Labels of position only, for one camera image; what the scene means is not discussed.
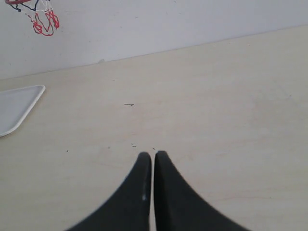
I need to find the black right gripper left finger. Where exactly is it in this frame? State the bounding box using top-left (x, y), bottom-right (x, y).
top-left (69, 152), bottom-right (152, 231)

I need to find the white rectangular tray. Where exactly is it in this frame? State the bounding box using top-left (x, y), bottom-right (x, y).
top-left (0, 85), bottom-right (46, 137)

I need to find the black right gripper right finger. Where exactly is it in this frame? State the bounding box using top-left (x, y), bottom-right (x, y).
top-left (154, 151), bottom-right (247, 231)

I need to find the red mini basketball hoop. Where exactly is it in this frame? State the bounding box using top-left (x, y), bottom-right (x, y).
top-left (4, 0), bottom-right (60, 37)

